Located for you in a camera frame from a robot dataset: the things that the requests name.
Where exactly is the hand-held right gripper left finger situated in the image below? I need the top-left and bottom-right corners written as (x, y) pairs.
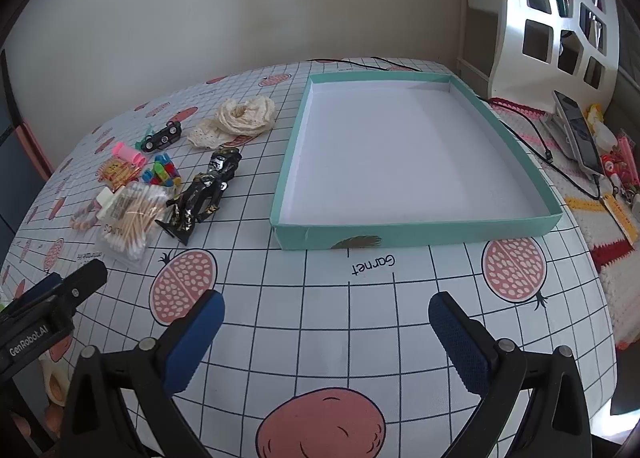
top-left (60, 288), bottom-right (226, 458)

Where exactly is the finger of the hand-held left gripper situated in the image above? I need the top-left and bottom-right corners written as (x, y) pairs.
top-left (0, 272), bottom-right (63, 321)
top-left (30, 258), bottom-right (109, 321)

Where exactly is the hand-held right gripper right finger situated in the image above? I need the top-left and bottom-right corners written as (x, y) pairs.
top-left (427, 291), bottom-right (593, 458)

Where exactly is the bag of cotton swabs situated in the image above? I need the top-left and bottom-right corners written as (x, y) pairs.
top-left (96, 181), bottom-right (171, 266)

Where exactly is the small white box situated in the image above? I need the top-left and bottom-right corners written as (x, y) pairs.
top-left (96, 188), bottom-right (117, 219)

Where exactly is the yellow red snack packet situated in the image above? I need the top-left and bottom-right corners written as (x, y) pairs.
top-left (96, 159), bottom-right (143, 189)

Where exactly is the colourful building block toy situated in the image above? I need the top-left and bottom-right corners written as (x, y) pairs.
top-left (141, 154), bottom-right (182, 187)

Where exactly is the black gold figurine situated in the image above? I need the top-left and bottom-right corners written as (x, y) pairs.
top-left (155, 148), bottom-right (243, 246)

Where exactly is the black toy car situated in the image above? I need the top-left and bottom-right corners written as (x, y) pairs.
top-left (141, 120), bottom-right (182, 153)

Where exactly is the teal cardboard box tray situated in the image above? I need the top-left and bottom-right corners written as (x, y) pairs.
top-left (269, 70), bottom-right (564, 251)

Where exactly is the cream lace scrunchie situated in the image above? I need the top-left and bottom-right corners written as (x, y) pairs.
top-left (216, 95), bottom-right (277, 136)

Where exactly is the beige wooden object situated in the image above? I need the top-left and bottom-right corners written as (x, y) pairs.
top-left (42, 353), bottom-right (68, 406)

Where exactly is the dark cabinet with pink edge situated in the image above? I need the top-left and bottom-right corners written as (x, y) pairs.
top-left (0, 50), bottom-right (53, 249)

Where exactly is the pomegranate print grid tablecloth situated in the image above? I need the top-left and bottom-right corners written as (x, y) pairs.
top-left (0, 57), bottom-right (618, 458)

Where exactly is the pink white crocheted mat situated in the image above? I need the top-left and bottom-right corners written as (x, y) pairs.
top-left (487, 97), bottom-right (640, 349)

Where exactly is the yellow ruler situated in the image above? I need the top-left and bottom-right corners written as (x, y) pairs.
top-left (602, 193), bottom-right (640, 244)

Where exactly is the grey phone stand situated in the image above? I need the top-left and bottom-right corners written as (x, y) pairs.
top-left (537, 113), bottom-right (588, 161)

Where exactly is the smartphone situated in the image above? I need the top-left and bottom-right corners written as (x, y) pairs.
top-left (552, 90), bottom-right (606, 175)

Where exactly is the pink plastic trinket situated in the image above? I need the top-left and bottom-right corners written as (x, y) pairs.
top-left (600, 130), bottom-right (640, 189)

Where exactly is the small white bottle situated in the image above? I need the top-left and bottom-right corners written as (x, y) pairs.
top-left (595, 125), bottom-right (618, 154)

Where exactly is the black phone charging cable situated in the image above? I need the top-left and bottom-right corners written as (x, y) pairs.
top-left (306, 58), bottom-right (603, 201)

